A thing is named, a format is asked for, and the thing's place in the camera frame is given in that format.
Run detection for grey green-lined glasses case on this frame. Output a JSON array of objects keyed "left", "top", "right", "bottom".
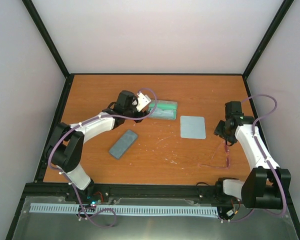
[{"left": 149, "top": 100, "right": 178, "bottom": 121}]

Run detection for light blue slotted cable duct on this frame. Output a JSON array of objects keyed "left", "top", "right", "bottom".
[{"left": 29, "top": 203, "right": 218, "bottom": 218}]

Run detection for left black frame post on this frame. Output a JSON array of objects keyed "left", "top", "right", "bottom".
[{"left": 21, "top": 0, "right": 71, "bottom": 78}]

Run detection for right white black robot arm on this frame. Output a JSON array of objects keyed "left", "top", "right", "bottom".
[{"left": 214, "top": 101, "right": 291, "bottom": 212}]

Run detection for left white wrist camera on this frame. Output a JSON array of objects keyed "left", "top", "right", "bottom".
[{"left": 136, "top": 91, "right": 152, "bottom": 112}]

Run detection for blue-grey closed glasses case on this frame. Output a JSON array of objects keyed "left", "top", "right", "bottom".
[{"left": 108, "top": 130, "right": 138, "bottom": 160}]

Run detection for black frame post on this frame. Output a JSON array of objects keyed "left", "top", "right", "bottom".
[
  {"left": 21, "top": 0, "right": 71, "bottom": 78},
  {"left": 242, "top": 0, "right": 295, "bottom": 78}
]

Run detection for near red transparent glasses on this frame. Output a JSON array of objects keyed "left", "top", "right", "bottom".
[{"left": 197, "top": 140, "right": 230, "bottom": 170}]

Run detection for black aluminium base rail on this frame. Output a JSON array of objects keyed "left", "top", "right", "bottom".
[{"left": 22, "top": 182, "right": 291, "bottom": 207}]

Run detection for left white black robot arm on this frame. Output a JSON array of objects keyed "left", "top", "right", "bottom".
[{"left": 44, "top": 90, "right": 152, "bottom": 202}]

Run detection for right black frame post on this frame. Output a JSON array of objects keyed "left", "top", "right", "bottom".
[{"left": 242, "top": 0, "right": 295, "bottom": 78}]

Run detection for blue cleaning cloth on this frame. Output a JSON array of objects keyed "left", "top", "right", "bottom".
[
  {"left": 149, "top": 107, "right": 177, "bottom": 120},
  {"left": 180, "top": 115, "right": 206, "bottom": 140}
]

